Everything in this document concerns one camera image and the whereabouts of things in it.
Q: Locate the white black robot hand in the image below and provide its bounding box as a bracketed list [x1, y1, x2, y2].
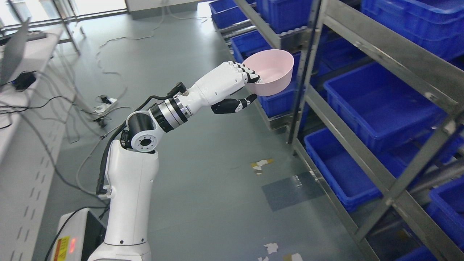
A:
[179, 61, 260, 116]

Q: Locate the pink bowl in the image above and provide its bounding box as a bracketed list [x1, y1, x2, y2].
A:
[243, 49, 294, 96]

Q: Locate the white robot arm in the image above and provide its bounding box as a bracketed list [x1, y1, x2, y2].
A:
[88, 82, 189, 261]

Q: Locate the robot base box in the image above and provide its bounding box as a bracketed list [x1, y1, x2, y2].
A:
[45, 208, 106, 261]

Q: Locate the steel shelf rack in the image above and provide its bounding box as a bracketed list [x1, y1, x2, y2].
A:
[236, 0, 463, 261]

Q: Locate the power strip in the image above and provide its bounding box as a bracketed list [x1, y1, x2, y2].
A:
[93, 95, 118, 116]

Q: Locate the white desk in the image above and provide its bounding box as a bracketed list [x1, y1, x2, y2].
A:
[0, 28, 76, 261]

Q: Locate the laptop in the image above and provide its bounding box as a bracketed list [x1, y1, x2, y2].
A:
[0, 17, 30, 86]

